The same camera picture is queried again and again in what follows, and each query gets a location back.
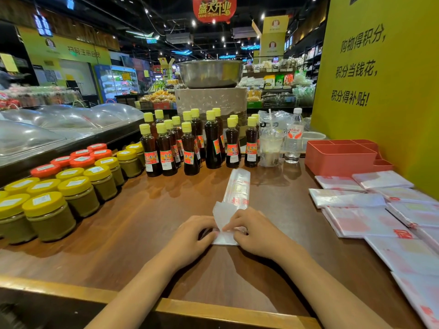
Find person's right hand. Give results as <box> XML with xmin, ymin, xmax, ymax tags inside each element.
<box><xmin>222</xmin><ymin>207</ymin><xmax>296</xmax><ymax>263</ymax></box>

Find person's left hand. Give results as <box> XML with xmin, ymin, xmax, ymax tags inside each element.
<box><xmin>161</xmin><ymin>215</ymin><xmax>220</xmax><ymax>272</ymax></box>

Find clear plastic bag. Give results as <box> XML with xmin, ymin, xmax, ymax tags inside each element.
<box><xmin>211</xmin><ymin>168</ymin><xmax>251</xmax><ymax>246</ymax></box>

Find person's left forearm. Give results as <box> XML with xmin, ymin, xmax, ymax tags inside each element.
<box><xmin>84</xmin><ymin>251</ymin><xmax>179</xmax><ymax>329</ymax></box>

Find person's right forearm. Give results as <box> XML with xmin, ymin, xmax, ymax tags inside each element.
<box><xmin>272</xmin><ymin>244</ymin><xmax>394</xmax><ymax>329</ymax></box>

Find plastic drink cup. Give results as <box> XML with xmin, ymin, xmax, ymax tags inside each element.
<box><xmin>259</xmin><ymin>128</ymin><xmax>285</xmax><ymax>167</ymax></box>

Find group of dark sauce bottles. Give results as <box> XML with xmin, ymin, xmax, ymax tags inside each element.
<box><xmin>139</xmin><ymin>107</ymin><xmax>260</xmax><ymax>178</ymax></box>

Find clear water bottle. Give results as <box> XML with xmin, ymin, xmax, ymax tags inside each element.
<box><xmin>284</xmin><ymin>108</ymin><xmax>305</xmax><ymax>164</ymax></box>

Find clear carrier bag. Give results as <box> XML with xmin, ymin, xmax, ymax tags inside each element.
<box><xmin>257</xmin><ymin>110</ymin><xmax>294</xmax><ymax>167</ymax></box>

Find white plastic bowl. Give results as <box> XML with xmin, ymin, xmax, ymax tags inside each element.
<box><xmin>301</xmin><ymin>131</ymin><xmax>327</xmax><ymax>152</ymax></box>

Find red plastic organizer tray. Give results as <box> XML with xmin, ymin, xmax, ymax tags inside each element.
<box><xmin>304</xmin><ymin>139</ymin><xmax>394</xmax><ymax>177</ymax></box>

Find grey stone block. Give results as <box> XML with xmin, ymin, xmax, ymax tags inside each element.
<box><xmin>174</xmin><ymin>87</ymin><xmax>248</xmax><ymax>138</ymax></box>

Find fruit display stand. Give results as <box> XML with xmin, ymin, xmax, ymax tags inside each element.
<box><xmin>135</xmin><ymin>80</ymin><xmax>178</xmax><ymax>111</ymax></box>

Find group of yellow-lid jars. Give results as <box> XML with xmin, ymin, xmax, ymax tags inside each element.
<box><xmin>0</xmin><ymin>143</ymin><xmax>146</xmax><ymax>245</ymax></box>

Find piles of white plastic bags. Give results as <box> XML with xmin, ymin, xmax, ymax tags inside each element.
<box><xmin>308</xmin><ymin>170</ymin><xmax>439</xmax><ymax>329</ymax></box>

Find shelves of packaged goods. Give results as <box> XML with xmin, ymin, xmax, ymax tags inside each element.
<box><xmin>240</xmin><ymin>55</ymin><xmax>317</xmax><ymax>109</ymax></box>

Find clear dome cover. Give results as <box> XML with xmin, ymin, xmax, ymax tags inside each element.
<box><xmin>0</xmin><ymin>108</ymin><xmax>46</xmax><ymax>126</ymax></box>
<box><xmin>0</xmin><ymin>120</ymin><xmax>66</xmax><ymax>158</ymax></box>
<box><xmin>37</xmin><ymin>105</ymin><xmax>101</xmax><ymax>130</ymax></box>
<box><xmin>92</xmin><ymin>103</ymin><xmax>144</xmax><ymax>122</ymax></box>

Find group of red-lid jars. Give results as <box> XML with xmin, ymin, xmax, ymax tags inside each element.
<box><xmin>30</xmin><ymin>143</ymin><xmax>113</xmax><ymax>179</ymax></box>

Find black display counter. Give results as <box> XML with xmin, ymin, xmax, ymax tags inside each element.
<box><xmin>0</xmin><ymin>118</ymin><xmax>145</xmax><ymax>186</ymax></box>

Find steel basin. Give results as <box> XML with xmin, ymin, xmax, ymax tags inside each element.
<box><xmin>177</xmin><ymin>59</ymin><xmax>245</xmax><ymax>89</ymax></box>

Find glass door display fridge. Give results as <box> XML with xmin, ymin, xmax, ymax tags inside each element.
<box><xmin>94</xmin><ymin>64</ymin><xmax>140</xmax><ymax>102</ymax></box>

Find yellow hanging sign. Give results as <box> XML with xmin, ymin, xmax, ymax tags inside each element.
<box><xmin>259</xmin><ymin>15</ymin><xmax>289</xmax><ymax>61</ymax></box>

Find yellow printed sign board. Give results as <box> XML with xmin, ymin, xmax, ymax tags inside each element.
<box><xmin>310</xmin><ymin>0</ymin><xmax>439</xmax><ymax>200</ymax></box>

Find row of wrapped goods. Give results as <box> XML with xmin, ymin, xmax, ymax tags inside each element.
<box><xmin>0</xmin><ymin>84</ymin><xmax>83</xmax><ymax>110</ymax></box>

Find red hanging banner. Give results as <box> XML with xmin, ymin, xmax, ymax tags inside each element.
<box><xmin>192</xmin><ymin>0</ymin><xmax>237</xmax><ymax>24</ymax></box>

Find yellow wall banner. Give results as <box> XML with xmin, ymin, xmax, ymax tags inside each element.
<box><xmin>16</xmin><ymin>26</ymin><xmax>112</xmax><ymax>68</ymax></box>

